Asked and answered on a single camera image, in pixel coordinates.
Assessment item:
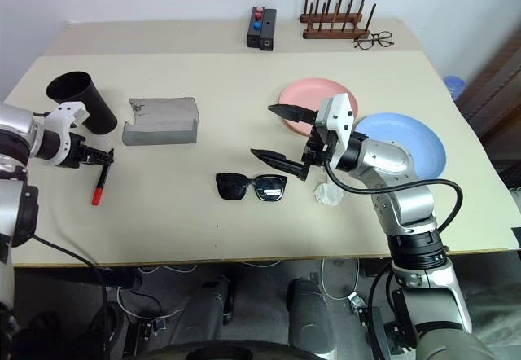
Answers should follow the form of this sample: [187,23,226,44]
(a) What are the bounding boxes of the black sunglasses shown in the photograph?
[215,172,290,204]

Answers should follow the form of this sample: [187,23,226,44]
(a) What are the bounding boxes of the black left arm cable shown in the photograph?
[28,232,112,360]

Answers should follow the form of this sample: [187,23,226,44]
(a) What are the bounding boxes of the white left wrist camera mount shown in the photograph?
[43,100,90,168]

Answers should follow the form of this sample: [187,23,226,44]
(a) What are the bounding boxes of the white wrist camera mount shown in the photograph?
[43,100,90,168]
[313,92,360,150]

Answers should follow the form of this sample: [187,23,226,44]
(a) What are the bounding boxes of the white tissue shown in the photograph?
[313,174,344,208]

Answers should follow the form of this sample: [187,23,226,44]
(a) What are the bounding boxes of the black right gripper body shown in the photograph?
[300,125,339,170]

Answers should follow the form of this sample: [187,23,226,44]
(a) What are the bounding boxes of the pink plate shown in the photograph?
[278,77,361,137]

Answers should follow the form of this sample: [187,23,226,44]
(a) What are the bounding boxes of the black box with round knobs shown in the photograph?
[246,6,267,49]

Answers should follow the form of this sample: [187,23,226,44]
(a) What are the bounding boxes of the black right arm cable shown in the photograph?
[323,157,465,235]

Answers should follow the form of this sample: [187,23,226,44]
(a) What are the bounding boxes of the thin white cable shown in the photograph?
[320,257,361,301]
[116,262,199,321]

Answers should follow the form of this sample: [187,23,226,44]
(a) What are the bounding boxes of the dark thin-rimmed eyeglasses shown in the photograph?
[352,30,396,51]

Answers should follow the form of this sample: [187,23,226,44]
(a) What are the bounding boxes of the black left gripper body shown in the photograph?
[66,131,93,170]

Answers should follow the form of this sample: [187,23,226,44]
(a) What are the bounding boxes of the plain black box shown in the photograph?
[258,7,278,53]

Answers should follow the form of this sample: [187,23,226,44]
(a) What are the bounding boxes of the dark grey rounded shape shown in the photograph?
[286,277,339,360]
[174,277,238,339]

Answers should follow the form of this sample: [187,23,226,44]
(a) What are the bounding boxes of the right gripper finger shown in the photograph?
[249,147,313,182]
[267,103,321,125]

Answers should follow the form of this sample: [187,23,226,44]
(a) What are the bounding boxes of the blue plate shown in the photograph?
[354,112,449,182]

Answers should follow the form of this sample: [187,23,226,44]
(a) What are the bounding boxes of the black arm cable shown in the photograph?
[28,232,112,360]
[323,157,465,235]

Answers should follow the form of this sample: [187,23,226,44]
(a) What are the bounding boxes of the brown wooden peg rack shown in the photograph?
[300,0,378,41]

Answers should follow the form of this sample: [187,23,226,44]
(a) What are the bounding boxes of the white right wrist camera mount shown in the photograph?
[313,92,360,150]

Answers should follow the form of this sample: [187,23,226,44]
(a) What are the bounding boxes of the dark brown wooden cabinet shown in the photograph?
[454,16,521,168]

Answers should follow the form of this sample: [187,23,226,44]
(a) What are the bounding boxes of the black cylindrical cup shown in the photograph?
[46,71,119,135]

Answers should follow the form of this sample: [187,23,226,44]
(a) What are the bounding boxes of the black marker with red cap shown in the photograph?
[90,163,112,207]

